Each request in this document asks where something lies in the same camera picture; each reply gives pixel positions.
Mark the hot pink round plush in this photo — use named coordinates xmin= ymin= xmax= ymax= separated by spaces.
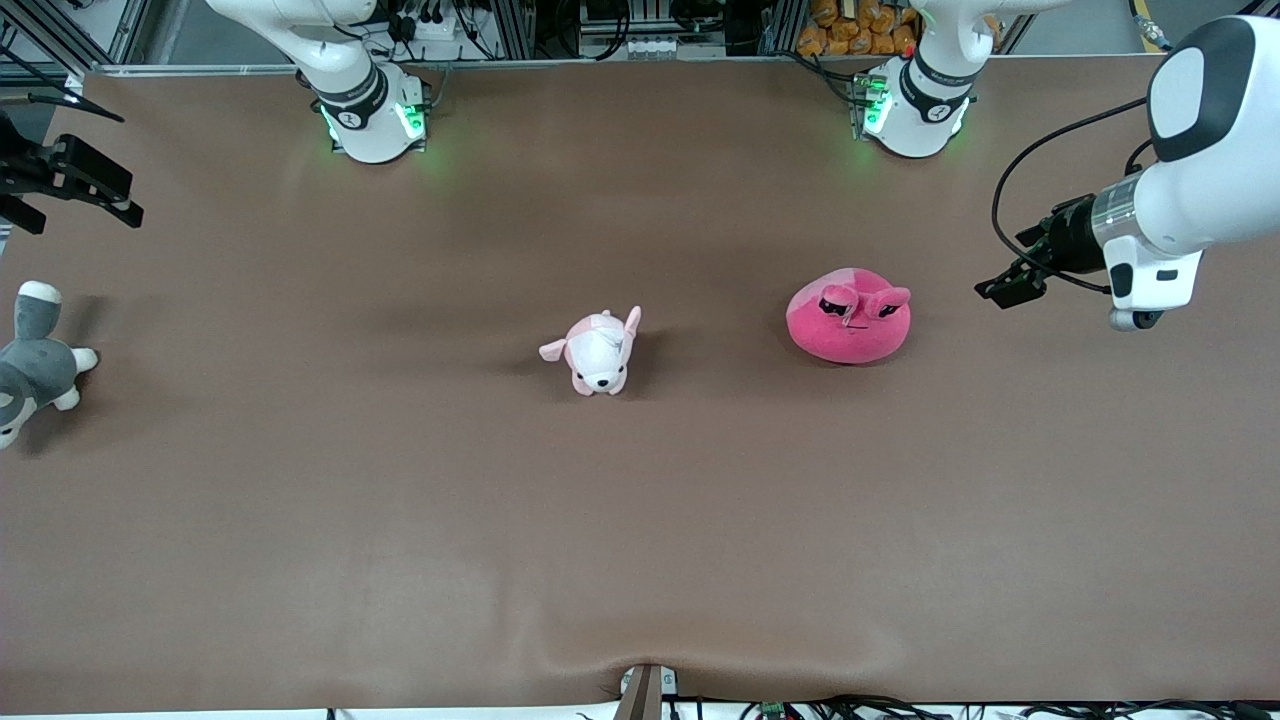
xmin=786 ymin=267 xmax=913 ymax=365

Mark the grey white husky plush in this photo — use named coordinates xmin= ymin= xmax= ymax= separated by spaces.
xmin=0 ymin=281 xmax=99 ymax=449

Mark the bag of orange items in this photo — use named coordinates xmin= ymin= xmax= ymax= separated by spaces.
xmin=797 ymin=0 xmax=921 ymax=58

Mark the white power strip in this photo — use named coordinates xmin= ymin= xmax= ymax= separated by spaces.
xmin=395 ymin=0 xmax=471 ymax=41

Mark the pale pink dog plush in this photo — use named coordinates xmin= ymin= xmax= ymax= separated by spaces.
xmin=539 ymin=306 xmax=643 ymax=397

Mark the aluminium equipment rack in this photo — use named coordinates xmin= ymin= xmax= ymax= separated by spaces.
xmin=480 ymin=0 xmax=801 ymax=61

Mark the brown table mat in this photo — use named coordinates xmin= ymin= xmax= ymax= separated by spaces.
xmin=0 ymin=55 xmax=1280 ymax=716

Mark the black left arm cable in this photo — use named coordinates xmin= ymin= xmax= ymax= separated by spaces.
xmin=991 ymin=97 xmax=1151 ymax=293

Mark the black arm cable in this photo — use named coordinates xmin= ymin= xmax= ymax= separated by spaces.
xmin=991 ymin=97 xmax=1151 ymax=293
xmin=0 ymin=70 xmax=126 ymax=123

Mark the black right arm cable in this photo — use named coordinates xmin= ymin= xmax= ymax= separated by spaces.
xmin=0 ymin=70 xmax=126 ymax=123

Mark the black floor cable bundle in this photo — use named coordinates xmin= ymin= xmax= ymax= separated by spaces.
xmin=740 ymin=695 xmax=1280 ymax=720

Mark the metal table edge bracket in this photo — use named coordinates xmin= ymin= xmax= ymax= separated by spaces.
xmin=615 ymin=663 xmax=681 ymax=720

